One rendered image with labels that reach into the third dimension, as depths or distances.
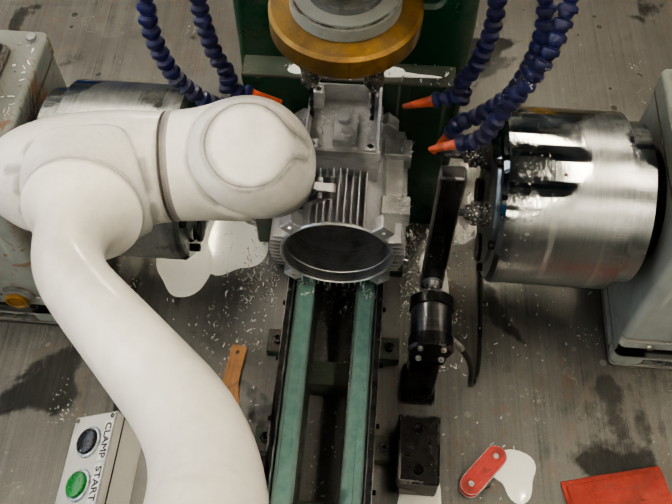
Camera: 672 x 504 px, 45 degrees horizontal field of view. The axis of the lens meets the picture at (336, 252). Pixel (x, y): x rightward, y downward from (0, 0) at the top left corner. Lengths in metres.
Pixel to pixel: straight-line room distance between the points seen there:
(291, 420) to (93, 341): 0.61
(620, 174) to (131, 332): 0.72
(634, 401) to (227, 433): 0.96
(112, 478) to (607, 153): 0.72
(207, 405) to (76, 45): 1.36
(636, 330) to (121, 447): 0.74
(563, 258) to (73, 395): 0.76
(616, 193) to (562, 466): 0.42
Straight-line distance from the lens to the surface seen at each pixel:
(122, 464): 0.99
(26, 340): 1.40
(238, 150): 0.66
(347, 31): 0.92
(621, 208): 1.09
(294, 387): 1.15
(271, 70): 1.17
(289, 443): 1.12
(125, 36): 1.76
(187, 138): 0.71
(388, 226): 1.07
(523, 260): 1.10
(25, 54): 1.24
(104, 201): 0.69
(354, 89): 1.15
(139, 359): 0.52
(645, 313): 1.22
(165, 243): 1.13
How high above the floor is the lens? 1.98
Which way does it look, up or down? 58 degrees down
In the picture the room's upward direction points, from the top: straight up
